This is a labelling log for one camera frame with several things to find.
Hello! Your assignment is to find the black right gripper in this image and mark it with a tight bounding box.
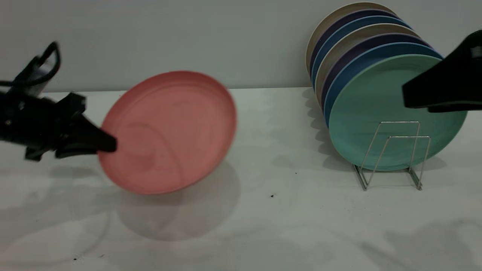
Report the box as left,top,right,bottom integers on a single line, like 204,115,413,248
402,30,482,113

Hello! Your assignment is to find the pink plate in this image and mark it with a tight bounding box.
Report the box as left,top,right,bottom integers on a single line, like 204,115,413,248
98,71,238,195

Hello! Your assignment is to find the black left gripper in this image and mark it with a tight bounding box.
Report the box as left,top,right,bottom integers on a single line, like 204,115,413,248
0,92,117,161

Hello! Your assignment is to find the dark purple plate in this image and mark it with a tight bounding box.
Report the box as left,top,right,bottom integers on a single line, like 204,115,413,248
308,9,400,76
320,33,432,110

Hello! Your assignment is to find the green plate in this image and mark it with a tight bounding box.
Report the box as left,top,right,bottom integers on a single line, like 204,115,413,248
328,55,468,172

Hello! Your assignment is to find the beige plate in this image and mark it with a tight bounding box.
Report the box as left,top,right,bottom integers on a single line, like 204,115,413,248
315,23,421,95
305,2,397,73

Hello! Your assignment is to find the metal wire plate rack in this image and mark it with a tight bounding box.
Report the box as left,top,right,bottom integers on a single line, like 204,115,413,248
353,121,431,191

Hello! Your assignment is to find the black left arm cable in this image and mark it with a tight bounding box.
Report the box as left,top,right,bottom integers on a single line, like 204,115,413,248
0,41,61,89

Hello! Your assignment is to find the blue plate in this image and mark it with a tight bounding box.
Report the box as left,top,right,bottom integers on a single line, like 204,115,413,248
324,43,445,127
311,16,413,89

